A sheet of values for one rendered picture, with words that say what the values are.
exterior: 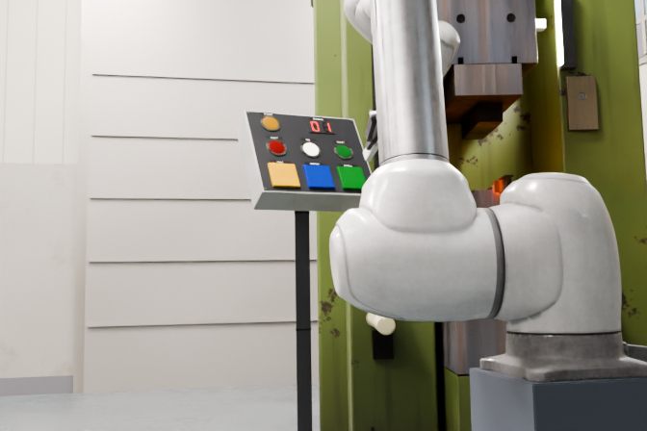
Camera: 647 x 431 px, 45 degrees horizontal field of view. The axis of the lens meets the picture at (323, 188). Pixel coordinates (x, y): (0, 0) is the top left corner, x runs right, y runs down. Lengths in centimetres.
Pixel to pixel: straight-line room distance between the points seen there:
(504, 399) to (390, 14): 57
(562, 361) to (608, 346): 7
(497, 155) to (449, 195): 180
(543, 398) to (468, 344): 123
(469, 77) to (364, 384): 97
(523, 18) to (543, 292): 151
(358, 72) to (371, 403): 102
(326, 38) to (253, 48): 313
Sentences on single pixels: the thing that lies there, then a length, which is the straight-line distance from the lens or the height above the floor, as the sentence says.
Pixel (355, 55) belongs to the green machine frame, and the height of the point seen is 144.
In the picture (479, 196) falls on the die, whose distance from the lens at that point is 234.
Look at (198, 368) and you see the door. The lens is 583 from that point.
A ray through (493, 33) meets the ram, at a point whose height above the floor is 146.
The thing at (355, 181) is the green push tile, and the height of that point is 100.
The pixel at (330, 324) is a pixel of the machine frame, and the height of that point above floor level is 58.
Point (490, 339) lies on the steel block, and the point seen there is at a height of 57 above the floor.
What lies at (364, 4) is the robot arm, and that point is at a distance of 182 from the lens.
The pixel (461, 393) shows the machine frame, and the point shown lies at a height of 42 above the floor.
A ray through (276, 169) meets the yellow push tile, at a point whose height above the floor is 102.
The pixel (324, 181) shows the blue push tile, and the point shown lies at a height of 99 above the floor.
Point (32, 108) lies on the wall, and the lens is 603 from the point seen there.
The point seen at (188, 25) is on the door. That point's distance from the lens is 610.
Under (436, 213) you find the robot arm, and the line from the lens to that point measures 105.
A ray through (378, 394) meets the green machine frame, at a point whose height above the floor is 39.
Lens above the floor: 73
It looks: 7 degrees up
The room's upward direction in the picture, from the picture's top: 1 degrees counter-clockwise
